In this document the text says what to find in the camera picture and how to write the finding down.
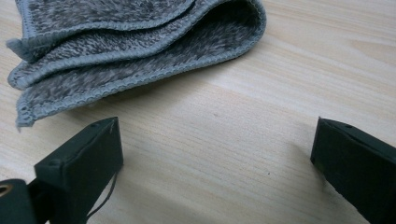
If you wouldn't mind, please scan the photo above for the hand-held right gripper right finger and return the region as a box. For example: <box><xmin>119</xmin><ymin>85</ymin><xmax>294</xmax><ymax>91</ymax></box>
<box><xmin>310</xmin><ymin>117</ymin><xmax>396</xmax><ymax>224</ymax></box>

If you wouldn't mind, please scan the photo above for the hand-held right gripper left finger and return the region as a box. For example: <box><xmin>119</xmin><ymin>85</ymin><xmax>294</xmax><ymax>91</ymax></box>
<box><xmin>29</xmin><ymin>117</ymin><xmax>124</xmax><ymax>224</ymax></box>

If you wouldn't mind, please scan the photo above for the grey fleece towel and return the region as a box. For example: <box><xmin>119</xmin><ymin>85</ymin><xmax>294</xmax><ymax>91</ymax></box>
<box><xmin>5</xmin><ymin>0</ymin><xmax>267</xmax><ymax>129</ymax></box>

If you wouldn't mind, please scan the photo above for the thin black string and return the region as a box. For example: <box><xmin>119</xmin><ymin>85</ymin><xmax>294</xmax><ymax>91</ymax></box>
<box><xmin>86</xmin><ymin>171</ymin><xmax>120</xmax><ymax>219</ymax></box>

